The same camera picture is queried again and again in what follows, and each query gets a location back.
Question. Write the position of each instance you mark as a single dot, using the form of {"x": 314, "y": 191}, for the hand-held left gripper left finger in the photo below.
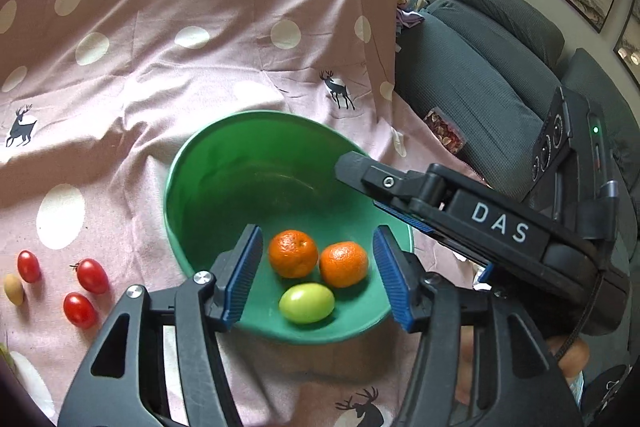
{"x": 245, "y": 277}

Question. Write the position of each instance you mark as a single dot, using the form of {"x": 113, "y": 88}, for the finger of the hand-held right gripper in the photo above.
{"x": 410, "y": 218}
{"x": 380, "y": 182}

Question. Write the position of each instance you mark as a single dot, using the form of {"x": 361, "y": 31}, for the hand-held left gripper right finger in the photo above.
{"x": 392, "y": 277}

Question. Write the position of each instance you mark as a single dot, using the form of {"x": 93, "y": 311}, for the orange mandarin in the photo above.
{"x": 343, "y": 264}
{"x": 293, "y": 253}

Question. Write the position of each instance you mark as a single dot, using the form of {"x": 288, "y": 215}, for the green bowl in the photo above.
{"x": 250, "y": 177}

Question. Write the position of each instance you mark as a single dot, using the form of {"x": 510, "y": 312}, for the red cherry tomato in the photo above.
{"x": 29, "y": 266}
{"x": 80, "y": 311}
{"x": 92, "y": 276}

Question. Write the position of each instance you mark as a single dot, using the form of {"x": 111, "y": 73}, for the person's right hand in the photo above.
{"x": 572, "y": 356}

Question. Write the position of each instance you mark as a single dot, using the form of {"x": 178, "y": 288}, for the red snack packet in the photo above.
{"x": 445, "y": 132}

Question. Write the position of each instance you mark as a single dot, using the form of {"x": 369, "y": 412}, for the grey sofa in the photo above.
{"x": 475, "y": 67}

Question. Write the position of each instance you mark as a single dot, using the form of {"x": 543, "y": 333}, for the colourful crumpled cloth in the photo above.
{"x": 407, "y": 4}

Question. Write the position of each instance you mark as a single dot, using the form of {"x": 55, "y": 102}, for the pink polka dot blanket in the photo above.
{"x": 150, "y": 82}

